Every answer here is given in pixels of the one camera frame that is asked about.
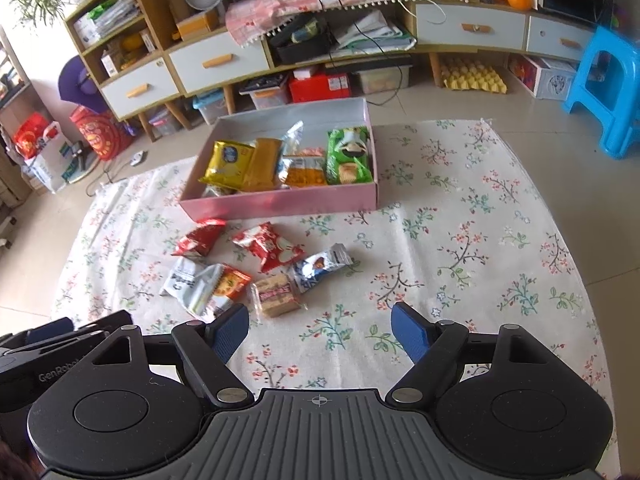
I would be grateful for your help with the yellow cardboard box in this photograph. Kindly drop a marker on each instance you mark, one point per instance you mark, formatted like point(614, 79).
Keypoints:
point(197, 25)

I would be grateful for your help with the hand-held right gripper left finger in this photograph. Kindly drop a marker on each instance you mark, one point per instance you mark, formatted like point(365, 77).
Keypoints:
point(232, 331)

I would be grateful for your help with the red box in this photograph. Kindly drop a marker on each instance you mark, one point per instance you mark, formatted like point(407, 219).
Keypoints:
point(317, 87)

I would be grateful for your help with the pink printed cloth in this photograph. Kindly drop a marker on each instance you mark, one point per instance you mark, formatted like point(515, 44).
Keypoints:
point(280, 7)

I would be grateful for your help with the yellow pack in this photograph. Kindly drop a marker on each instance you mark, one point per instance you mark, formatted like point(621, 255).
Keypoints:
point(132, 49)

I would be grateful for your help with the red white snack packet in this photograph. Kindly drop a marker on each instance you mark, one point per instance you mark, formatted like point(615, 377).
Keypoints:
point(267, 245)

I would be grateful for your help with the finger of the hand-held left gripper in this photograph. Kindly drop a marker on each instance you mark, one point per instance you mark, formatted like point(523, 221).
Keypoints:
point(105, 321)
point(50, 332)

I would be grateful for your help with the red gift bag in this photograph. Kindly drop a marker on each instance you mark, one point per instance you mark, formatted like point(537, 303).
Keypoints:
point(100, 135)

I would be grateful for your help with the white shopping bag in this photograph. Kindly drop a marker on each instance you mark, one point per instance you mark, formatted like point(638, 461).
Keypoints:
point(52, 165)

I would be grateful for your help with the gold wafer packet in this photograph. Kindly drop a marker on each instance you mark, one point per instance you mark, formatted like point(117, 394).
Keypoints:
point(262, 165)

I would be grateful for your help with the yellow egg tray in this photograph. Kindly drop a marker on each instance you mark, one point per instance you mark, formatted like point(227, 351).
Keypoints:
point(475, 77)

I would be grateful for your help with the black lid storage box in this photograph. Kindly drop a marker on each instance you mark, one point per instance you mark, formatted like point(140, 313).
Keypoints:
point(265, 92)

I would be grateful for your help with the blue plastic stool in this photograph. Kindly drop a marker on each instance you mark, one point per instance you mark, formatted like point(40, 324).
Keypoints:
point(612, 55)

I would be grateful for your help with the wooden television cabinet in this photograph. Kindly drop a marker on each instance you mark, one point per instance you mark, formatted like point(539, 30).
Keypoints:
point(380, 52)

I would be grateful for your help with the paper stack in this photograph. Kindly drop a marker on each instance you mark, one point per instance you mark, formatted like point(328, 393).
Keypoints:
point(372, 32)

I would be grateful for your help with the blue lid storage box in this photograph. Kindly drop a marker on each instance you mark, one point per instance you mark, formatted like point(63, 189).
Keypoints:
point(210, 109)

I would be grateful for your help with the white printed box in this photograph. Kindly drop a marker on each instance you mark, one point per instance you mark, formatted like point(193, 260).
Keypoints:
point(547, 80)

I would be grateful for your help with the blue white snack packet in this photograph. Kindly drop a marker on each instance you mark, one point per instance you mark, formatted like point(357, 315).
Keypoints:
point(320, 267)

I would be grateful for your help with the small white device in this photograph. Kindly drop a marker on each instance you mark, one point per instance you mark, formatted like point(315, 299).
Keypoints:
point(138, 158)

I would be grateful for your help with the wooden shelf cabinet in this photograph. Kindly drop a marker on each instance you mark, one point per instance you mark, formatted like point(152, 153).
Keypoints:
point(150, 5)

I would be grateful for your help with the wooden storage rack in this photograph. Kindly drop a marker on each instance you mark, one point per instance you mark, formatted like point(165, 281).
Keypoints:
point(12, 110)

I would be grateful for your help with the beige cracker packet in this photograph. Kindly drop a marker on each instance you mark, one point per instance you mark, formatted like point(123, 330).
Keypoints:
point(277, 296)

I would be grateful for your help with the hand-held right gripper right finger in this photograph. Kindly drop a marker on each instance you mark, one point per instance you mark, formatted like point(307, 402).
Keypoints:
point(410, 332)

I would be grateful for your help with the red shopping bag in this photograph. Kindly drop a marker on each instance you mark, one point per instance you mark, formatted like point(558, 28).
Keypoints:
point(31, 135)

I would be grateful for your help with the document stack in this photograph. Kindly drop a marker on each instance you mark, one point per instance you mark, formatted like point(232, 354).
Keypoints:
point(107, 17)

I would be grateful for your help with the white grey snack packet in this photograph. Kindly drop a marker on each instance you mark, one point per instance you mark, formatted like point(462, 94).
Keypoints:
point(182, 282)

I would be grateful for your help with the yellow snack packet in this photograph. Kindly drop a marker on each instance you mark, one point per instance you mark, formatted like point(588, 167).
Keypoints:
point(227, 162)

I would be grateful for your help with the black basket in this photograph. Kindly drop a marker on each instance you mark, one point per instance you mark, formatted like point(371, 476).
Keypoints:
point(300, 47)

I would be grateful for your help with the small white box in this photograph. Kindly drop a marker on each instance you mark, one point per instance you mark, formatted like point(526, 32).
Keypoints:
point(110, 64)

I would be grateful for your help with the purple round object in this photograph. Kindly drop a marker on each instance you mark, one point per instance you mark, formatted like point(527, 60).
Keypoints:
point(77, 85)

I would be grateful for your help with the pink cardboard box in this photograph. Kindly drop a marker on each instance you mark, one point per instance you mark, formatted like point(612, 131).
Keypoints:
point(280, 202)

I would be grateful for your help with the small clear storage box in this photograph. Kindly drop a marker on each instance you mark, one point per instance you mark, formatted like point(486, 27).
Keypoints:
point(164, 122)

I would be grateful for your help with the green biscuit packet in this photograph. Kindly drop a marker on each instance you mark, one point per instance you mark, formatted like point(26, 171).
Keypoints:
point(350, 155)

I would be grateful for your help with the orange white snack packet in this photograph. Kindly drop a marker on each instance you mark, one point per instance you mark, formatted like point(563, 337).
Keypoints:
point(227, 287)

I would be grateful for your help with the black stand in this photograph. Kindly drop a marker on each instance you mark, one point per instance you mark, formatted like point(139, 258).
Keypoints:
point(80, 160)

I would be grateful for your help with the floral cloth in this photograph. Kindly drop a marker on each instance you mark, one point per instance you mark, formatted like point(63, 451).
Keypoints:
point(475, 240)

